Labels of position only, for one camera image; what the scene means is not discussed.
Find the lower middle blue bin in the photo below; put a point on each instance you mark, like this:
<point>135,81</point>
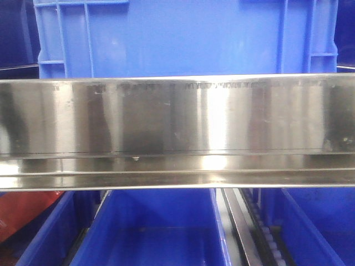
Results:
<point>178,226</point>

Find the blue bin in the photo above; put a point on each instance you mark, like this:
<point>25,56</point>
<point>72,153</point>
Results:
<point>178,226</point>
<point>317,224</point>
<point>48,239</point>

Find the metal roller track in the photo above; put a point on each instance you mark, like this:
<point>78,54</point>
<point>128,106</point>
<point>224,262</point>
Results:
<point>257,243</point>

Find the upper blue plastic crate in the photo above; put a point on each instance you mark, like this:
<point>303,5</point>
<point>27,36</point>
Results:
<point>100,39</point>

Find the lower left blue bin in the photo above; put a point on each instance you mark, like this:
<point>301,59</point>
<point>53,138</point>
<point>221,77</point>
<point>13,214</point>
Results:
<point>48,239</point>

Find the lower right blue bin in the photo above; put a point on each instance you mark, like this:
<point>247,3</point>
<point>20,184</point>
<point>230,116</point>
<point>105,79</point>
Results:
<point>317,224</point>

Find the red bag in bin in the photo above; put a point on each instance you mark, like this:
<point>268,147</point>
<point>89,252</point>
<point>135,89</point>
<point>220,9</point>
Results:
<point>20,208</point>

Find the dark blue crate left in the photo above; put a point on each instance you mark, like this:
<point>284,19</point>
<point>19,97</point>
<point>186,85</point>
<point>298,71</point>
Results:
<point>19,34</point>

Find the dark blue crate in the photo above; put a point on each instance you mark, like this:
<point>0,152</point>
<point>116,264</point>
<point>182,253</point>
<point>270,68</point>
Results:
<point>344,36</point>
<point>19,34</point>

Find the dark blue crate right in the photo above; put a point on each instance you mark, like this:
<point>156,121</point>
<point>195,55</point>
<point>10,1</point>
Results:
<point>344,36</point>

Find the stainless steel shelf rail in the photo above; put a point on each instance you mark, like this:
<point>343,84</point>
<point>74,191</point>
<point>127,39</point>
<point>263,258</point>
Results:
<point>276,130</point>

